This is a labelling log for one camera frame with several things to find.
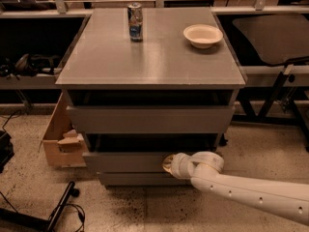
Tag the black device on floor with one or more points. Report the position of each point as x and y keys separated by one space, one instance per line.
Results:
x=6 y=149

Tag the grey bottom drawer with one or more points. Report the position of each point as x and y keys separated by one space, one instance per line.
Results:
x=140 y=179

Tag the grey top drawer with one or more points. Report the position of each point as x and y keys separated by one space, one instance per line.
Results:
x=117 y=120

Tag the cardboard box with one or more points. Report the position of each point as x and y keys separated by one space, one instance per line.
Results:
x=62 y=144

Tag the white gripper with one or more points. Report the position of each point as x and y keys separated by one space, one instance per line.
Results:
x=178 y=166

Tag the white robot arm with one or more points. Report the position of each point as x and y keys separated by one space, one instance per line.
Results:
x=204 y=171

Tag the grey drawer cabinet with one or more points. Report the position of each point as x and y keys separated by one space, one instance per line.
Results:
x=108 y=69

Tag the white paper bowl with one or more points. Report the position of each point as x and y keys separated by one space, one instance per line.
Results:
x=202 y=36

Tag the dark office chair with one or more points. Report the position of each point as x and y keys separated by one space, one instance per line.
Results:
x=273 y=41

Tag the grey drawer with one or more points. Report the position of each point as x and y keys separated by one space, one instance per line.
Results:
x=140 y=179
x=141 y=153
x=117 y=120

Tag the black headset on shelf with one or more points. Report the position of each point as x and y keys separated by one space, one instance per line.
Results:
x=30 y=65

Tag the blue soda can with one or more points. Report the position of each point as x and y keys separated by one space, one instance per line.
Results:
x=135 y=21

